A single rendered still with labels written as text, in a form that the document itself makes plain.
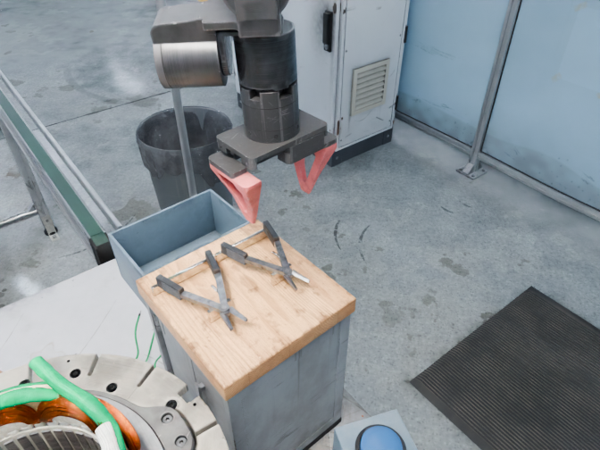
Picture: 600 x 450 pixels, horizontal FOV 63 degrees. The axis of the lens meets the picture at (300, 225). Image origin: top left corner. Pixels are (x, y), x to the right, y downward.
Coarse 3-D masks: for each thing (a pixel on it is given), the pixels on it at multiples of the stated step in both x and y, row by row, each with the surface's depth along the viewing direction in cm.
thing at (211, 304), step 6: (180, 294) 56; (186, 294) 56; (192, 294) 56; (192, 300) 56; (198, 300) 55; (204, 300) 55; (210, 300) 55; (204, 306) 55; (210, 306) 55; (216, 306) 55
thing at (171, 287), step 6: (156, 276) 58; (162, 276) 58; (162, 282) 57; (168, 282) 57; (174, 282) 57; (162, 288) 58; (168, 288) 57; (174, 288) 56; (180, 288) 56; (174, 294) 57; (180, 300) 57
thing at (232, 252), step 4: (224, 244) 62; (228, 244) 62; (224, 248) 62; (228, 248) 61; (232, 248) 61; (236, 248) 61; (224, 252) 62; (228, 252) 62; (232, 252) 61; (236, 252) 61; (240, 252) 61; (244, 252) 61; (228, 256) 62; (232, 256) 62; (236, 256) 61; (240, 256) 61; (244, 256) 60; (236, 260) 62; (240, 260) 61; (244, 260) 61; (244, 264) 61
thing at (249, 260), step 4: (248, 256) 61; (248, 260) 60; (252, 260) 60; (256, 260) 60; (260, 260) 60; (252, 264) 60; (256, 264) 60; (260, 264) 60; (264, 264) 60; (268, 264) 60; (272, 264) 60; (264, 268) 60; (268, 268) 60; (272, 268) 59; (276, 268) 59; (280, 268) 59; (276, 272) 59; (280, 272) 59
